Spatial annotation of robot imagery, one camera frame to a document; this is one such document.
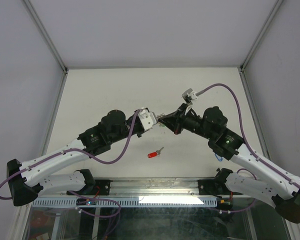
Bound blue tag key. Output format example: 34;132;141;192
214;153;223;162

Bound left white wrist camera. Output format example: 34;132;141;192
137;107;158;132

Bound red tag key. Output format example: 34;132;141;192
147;147;164;159

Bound metal keyring with yellow handle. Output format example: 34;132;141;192
156;113;165;120

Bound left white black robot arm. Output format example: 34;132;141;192
6;108;158;207

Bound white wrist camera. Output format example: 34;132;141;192
181;88;199;114
137;107;158;132

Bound aluminium mounting rail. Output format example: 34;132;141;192
39;176;266;198

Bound right aluminium frame post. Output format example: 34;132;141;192
240;0;285;72

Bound white slotted cable duct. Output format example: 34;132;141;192
31;195;217;208

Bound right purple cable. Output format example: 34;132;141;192
196;83;300;217

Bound left aluminium frame post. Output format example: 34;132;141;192
22;0;69;73

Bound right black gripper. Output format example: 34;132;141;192
157;103;214;141

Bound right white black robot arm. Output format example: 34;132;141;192
158;103;300;224

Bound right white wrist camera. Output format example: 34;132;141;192
181;88;199;114

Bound aluminium frame post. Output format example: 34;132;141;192
240;0;285;72
22;0;69;73

